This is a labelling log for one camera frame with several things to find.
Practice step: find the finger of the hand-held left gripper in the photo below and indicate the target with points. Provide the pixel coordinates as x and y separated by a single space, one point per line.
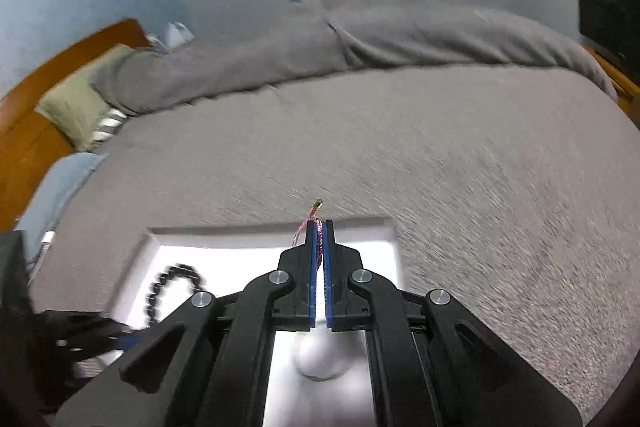
85 327

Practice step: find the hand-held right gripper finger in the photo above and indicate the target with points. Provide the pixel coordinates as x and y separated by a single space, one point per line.
326 282
313 282

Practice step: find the grey cardboard tray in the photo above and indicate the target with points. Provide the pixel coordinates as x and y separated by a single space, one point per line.
350 237

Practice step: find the white charger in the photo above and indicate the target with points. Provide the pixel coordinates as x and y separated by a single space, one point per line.
48 239

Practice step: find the light blue cloth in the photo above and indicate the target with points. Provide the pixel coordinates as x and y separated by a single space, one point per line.
55 192

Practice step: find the grey woven bedspread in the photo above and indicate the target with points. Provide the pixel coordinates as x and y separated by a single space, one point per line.
450 182

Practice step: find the wooden headboard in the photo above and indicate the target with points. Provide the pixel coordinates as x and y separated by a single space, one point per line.
30 107

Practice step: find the striped pillow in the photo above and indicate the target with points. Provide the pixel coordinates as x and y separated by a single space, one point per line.
107 127

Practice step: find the olive green pillow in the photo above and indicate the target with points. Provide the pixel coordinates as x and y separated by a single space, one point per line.
75 102

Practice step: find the grey folded duvet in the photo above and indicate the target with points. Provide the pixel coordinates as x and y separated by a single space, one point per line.
350 37

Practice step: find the white plastic bag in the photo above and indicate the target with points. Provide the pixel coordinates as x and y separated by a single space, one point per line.
172 36

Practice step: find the wooden television stand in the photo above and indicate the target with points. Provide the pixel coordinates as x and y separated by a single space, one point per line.
617 77

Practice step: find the black television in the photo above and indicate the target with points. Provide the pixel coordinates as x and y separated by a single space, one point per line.
605 12

